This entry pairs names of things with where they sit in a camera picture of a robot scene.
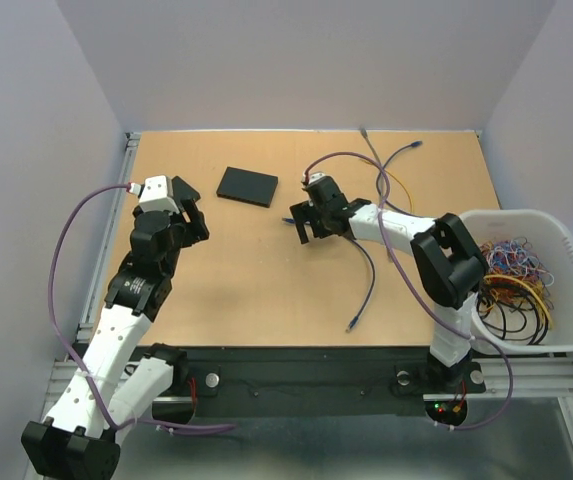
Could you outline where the blue ethernet cable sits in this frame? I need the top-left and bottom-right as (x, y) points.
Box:
(375, 140), (425, 201)
(280, 215), (378, 334)

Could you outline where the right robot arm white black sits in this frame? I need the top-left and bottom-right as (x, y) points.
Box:
(290, 173), (488, 390)

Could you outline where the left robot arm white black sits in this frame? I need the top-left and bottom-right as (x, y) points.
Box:
(21, 175), (209, 479)

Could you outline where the white plastic bin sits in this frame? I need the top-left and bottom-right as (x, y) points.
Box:
(461, 209), (573, 355)

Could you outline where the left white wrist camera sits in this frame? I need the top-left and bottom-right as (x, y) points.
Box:
(138, 175), (179, 213)

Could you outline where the black network switch centre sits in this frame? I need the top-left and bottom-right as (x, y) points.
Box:
(216, 167), (278, 208)

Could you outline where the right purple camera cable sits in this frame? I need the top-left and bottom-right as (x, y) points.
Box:
(301, 152), (515, 431)

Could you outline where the purple camera cable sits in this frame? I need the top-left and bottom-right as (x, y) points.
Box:
(48, 182), (237, 436)
(301, 152), (515, 431)

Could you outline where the yellow ethernet cable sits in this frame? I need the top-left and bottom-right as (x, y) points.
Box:
(385, 169), (417, 215)

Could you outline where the grey ethernet cable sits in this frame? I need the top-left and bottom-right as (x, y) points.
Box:
(359, 128), (396, 264)

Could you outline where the aluminium frame rail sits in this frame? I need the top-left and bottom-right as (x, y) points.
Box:
(74, 132), (142, 343)

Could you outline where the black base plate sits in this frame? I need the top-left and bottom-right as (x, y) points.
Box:
(152, 347), (486, 421)

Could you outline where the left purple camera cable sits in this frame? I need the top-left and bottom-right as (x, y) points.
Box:
(48, 182), (237, 436)

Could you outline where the tangle of coloured cables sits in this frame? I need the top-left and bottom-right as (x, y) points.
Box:
(475, 235), (558, 347)

